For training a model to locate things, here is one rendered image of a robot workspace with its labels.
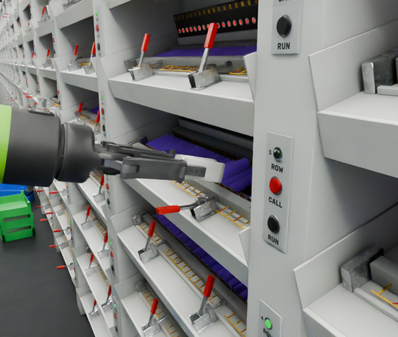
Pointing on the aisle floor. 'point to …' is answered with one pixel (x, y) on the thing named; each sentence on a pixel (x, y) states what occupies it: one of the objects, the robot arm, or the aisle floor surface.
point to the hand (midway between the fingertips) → (199, 168)
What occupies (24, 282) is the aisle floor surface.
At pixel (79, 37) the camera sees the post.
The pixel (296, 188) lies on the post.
